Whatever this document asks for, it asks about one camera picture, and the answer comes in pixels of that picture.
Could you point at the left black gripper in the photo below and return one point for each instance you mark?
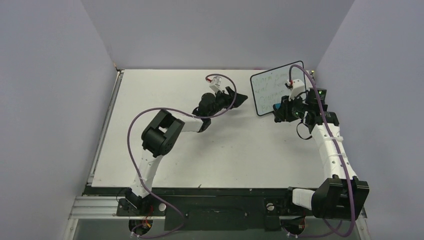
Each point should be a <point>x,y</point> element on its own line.
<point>229,98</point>

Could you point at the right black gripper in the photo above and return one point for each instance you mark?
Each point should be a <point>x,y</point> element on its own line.
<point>282,110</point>

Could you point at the small black-framed whiteboard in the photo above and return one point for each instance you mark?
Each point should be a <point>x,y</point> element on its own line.
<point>268,87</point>

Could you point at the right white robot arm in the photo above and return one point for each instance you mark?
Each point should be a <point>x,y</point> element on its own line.
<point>342,195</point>

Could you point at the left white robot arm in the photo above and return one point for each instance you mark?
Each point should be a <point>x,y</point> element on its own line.
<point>161,135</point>

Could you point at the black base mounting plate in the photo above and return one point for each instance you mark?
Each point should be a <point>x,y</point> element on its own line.
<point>206,209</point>

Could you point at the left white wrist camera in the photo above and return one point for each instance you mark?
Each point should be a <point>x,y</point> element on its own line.
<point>215,83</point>

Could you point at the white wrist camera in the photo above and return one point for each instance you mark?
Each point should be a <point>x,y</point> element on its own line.
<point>296,87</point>
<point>215,83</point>

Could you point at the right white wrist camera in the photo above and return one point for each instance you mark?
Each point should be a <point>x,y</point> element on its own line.
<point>296,87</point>

